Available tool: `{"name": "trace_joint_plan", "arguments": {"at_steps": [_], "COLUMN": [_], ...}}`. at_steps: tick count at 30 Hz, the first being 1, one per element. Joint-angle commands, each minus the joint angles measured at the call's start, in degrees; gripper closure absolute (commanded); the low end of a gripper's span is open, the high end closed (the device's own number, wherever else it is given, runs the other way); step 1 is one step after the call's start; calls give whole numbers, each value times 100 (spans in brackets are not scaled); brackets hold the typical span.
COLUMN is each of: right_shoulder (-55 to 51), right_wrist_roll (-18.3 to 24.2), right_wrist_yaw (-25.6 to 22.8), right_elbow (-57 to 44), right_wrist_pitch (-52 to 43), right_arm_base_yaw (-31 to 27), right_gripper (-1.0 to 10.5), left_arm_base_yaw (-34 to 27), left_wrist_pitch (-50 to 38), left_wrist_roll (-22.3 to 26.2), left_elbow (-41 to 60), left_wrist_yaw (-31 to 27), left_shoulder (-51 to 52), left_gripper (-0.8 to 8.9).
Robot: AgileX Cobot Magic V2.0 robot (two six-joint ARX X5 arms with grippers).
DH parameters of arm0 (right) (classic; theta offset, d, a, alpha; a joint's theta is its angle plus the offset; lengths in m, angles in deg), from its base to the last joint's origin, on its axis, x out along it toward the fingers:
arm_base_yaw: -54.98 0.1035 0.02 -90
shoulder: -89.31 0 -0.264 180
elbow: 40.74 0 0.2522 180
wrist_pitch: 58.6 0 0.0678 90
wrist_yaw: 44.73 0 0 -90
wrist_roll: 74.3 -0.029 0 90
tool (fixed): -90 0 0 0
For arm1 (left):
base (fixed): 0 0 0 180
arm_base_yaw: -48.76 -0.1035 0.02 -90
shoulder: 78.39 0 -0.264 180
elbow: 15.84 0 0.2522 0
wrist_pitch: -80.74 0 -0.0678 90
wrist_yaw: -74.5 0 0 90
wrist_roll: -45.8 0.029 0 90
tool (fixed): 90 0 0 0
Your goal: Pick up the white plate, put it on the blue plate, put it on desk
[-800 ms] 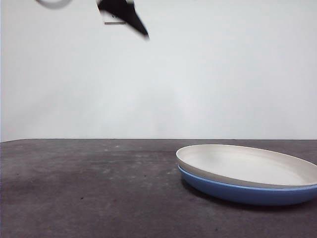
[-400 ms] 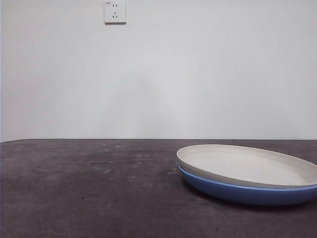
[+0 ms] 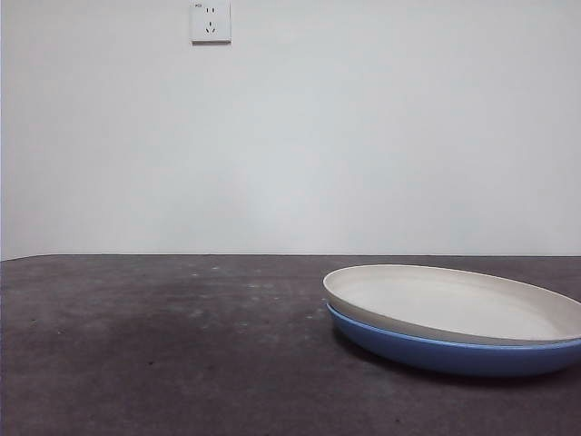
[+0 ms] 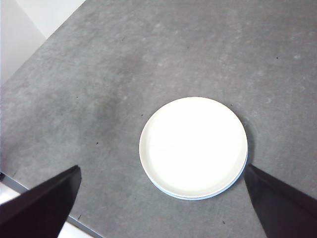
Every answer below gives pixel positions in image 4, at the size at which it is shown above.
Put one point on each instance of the white round plate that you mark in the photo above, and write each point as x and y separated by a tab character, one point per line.
193	146

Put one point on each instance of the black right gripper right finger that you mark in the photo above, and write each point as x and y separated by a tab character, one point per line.
284	210

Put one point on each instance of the blue round plate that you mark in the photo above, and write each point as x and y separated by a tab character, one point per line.
193	198

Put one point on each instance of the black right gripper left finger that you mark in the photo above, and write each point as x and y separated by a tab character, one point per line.
42	210

